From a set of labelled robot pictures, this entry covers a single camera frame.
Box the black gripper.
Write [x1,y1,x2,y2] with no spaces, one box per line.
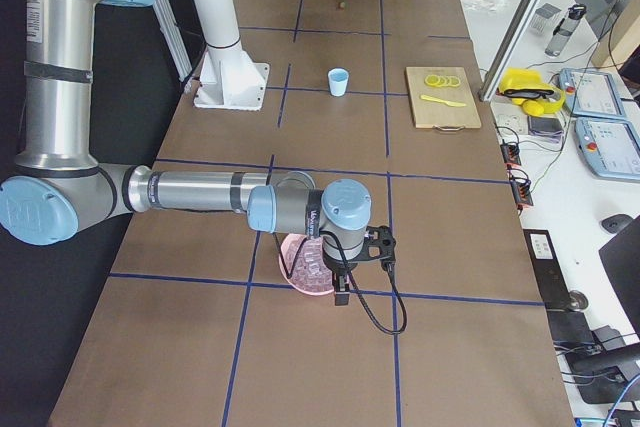
[323,253,356,306]

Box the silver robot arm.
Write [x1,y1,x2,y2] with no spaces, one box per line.
[1,7,250,323]

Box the clear ice cubes pile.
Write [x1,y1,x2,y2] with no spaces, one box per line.
[285,237,334,292]

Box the light blue cup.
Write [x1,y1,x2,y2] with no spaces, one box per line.
[327,67,349,97]

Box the pink bowl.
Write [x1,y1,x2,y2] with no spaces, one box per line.
[278,233,337,297]

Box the wooden cutting board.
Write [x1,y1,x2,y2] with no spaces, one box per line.
[405,67,482,131]

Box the yellow plastic knife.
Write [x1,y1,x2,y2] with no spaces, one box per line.
[420,94,467,108]

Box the yellow cloth bag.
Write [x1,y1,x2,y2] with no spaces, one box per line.
[498,67,566,117]

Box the black monitor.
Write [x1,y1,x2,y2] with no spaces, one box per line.
[599,217,639,332]

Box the black computer mouse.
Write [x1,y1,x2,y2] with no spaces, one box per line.
[600,214,634,234]

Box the blue teach pendant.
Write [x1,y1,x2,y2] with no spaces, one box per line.
[575,117,639,182]
[558,68,627,120]

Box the clear water bottle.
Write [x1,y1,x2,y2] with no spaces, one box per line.
[544,3,587,57]

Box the black camera cable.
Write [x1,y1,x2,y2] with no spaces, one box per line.
[319,230,407,335]

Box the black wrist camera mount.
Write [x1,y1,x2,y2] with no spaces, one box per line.
[361,225,396,264]

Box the white camera pole base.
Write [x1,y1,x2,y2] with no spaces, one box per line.
[193,0,270,111]

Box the aluminium frame post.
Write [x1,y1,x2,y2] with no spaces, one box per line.
[478,0,540,102]

